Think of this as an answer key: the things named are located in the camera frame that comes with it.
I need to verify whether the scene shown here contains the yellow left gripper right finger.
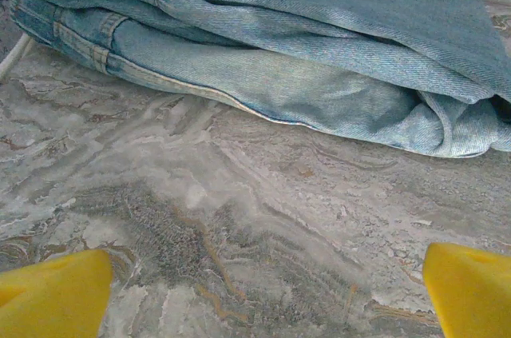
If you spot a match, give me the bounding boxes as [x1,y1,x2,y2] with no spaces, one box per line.
[422,242,511,338]

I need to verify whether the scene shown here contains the folded blue denim jeans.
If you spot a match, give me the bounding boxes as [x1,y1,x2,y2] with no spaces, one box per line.
[10,0,511,159]

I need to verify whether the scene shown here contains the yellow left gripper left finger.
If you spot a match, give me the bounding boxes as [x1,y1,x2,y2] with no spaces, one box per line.
[0,249,114,338]

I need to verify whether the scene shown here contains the white cable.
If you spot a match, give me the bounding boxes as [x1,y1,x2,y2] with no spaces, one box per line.
[0,32,34,80]

